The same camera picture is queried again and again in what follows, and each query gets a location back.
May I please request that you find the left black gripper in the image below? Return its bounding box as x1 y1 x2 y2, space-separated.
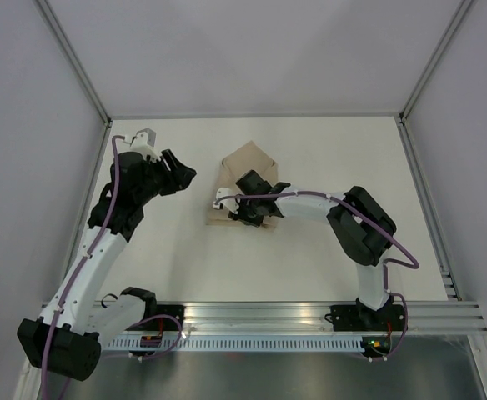
134 149 196 205

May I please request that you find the beige cloth napkin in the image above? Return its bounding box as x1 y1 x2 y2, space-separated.
206 141 279 231

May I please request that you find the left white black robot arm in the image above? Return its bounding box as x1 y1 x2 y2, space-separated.
17 149 197 381

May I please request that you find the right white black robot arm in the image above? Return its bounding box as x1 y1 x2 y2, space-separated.
216 170 397 329

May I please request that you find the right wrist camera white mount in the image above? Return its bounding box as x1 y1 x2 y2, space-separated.
212 195 239 213

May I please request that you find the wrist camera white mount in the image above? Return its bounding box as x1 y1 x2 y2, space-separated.
124 127 161 163
212 195 239 213

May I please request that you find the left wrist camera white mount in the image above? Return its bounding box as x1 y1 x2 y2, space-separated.
124 127 161 163

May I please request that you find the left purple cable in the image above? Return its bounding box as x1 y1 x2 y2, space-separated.
38 133 186 400

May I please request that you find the purple cable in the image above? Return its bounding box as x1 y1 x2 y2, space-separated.
216 187 420 363
38 133 186 400

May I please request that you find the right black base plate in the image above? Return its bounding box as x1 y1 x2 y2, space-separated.
324 304 406 333

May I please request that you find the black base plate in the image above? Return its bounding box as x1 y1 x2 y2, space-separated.
324 304 406 333
143 304 186 333

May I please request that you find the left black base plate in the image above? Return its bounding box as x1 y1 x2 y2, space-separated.
143 304 186 333

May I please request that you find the left aluminium frame post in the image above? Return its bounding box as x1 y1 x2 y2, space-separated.
33 0 112 126

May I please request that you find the aluminium frame post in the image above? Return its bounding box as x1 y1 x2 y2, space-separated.
33 0 112 126
396 0 477 124

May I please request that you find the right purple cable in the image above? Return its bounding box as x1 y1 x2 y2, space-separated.
216 187 420 363

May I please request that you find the white slotted cable duct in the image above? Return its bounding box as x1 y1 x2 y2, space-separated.
104 333 363 353

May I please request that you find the aluminium mounting rail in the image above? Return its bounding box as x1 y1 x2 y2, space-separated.
183 301 487 335

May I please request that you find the right aluminium frame post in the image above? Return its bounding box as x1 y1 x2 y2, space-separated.
396 0 477 124

